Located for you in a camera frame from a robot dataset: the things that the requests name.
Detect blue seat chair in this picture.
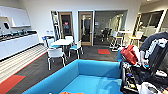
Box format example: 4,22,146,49
68,39,84,60

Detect white chair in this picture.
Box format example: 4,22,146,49
46,47,67,72
64,35,75,42
45,37,57,49

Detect large blue sofa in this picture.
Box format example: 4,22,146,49
21,59,125,94

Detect black office chair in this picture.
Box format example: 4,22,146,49
100,28,113,43

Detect small blue sofa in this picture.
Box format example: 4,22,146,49
116,49,125,63

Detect white tall shelf rack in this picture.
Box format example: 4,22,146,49
50,10,61,39

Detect blue bin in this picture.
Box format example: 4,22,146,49
42,35,49,46

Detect red bag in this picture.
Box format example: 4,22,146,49
120,44,139,67

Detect white kitchen lower cabinets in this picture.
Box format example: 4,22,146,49
0,31,40,61

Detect white bag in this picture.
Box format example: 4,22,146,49
139,81,163,94

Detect wooden frame glass door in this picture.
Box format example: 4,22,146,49
58,11,75,39
77,10,95,47

